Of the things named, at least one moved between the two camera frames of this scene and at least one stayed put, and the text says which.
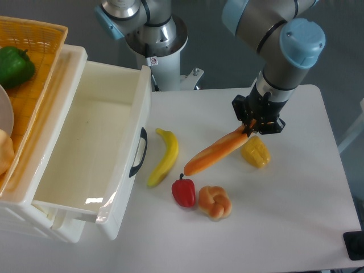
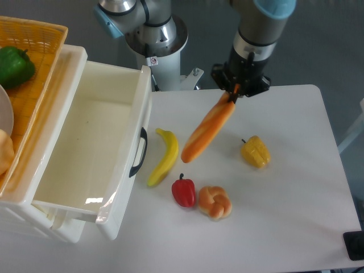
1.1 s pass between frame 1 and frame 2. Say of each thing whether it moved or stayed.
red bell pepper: stayed
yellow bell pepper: stayed
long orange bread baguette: moved
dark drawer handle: stayed
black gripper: moved
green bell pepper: stayed
